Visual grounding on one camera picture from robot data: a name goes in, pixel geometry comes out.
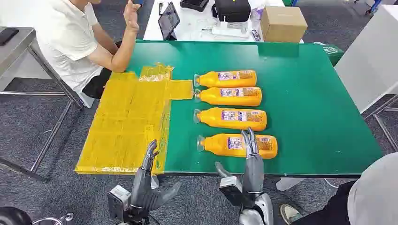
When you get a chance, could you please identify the robot's black foot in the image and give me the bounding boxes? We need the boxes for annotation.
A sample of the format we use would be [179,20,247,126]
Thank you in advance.
[0,206,33,225]

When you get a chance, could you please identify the black tablet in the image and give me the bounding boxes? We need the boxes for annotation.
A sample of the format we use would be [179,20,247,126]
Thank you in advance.
[157,1,181,41]

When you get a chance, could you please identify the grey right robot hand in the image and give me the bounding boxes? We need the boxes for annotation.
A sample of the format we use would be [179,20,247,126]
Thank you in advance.
[215,127,265,195]

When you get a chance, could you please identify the cardboard box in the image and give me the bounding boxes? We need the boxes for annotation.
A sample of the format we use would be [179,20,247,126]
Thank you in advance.
[260,5,308,44]

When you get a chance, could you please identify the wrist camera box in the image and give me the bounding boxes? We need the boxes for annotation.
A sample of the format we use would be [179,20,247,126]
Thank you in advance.
[107,185,132,222]
[218,176,246,207]

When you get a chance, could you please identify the yellow sheet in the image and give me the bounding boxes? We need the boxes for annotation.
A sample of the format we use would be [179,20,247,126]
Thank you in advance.
[75,63,194,175]

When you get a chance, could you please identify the black bag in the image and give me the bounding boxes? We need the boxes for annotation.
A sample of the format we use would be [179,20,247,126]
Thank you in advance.
[211,0,251,23]

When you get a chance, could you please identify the steel table frame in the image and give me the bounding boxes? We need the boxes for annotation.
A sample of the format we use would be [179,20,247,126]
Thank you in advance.
[362,94,398,153]

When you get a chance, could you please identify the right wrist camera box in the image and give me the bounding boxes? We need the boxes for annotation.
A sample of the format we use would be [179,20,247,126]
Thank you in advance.
[218,176,246,207]

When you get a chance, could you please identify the seated person's hand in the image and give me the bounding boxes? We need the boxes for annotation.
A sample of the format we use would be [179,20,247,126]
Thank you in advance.
[123,0,140,33]

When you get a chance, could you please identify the black phone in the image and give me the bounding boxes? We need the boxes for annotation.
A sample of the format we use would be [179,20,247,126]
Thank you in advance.
[0,28,20,46]

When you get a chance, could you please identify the white table with equipment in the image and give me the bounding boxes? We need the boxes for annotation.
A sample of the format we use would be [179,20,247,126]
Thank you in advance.
[143,0,305,44]

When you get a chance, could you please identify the seated person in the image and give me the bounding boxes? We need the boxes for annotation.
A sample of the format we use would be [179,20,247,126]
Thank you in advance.
[34,0,147,100]

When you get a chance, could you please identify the orange drink bottle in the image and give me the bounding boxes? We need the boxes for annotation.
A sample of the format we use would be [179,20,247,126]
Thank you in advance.
[197,133,279,160]
[193,69,258,89]
[193,107,268,132]
[194,86,263,107]

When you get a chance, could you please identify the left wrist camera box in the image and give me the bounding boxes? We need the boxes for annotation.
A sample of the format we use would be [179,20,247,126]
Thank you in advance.
[107,185,132,222]

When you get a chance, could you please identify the purple packet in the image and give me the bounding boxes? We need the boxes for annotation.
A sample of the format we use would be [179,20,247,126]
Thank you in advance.
[250,7,265,23]

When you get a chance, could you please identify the green bag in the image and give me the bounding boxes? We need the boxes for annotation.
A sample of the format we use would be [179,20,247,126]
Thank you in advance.
[314,42,345,67]

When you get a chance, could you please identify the green table mat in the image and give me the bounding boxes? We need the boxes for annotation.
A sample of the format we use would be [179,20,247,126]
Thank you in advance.
[126,40,383,178]

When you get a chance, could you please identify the flat black case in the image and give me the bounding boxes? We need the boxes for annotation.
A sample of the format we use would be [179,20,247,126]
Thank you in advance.
[179,0,209,12]

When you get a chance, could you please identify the steel bench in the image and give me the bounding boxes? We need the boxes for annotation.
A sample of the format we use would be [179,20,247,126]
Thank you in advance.
[0,27,84,182]

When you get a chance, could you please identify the plain white table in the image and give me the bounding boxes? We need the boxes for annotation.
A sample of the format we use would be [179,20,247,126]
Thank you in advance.
[334,4,398,114]

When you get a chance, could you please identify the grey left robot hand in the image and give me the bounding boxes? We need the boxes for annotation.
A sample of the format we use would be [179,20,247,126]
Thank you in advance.
[130,140,182,212]

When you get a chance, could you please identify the silver cable loop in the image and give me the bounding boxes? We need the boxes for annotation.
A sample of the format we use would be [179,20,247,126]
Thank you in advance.
[31,212,75,225]

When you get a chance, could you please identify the standing person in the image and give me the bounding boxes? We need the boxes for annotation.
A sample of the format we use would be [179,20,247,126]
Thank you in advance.
[280,152,398,225]

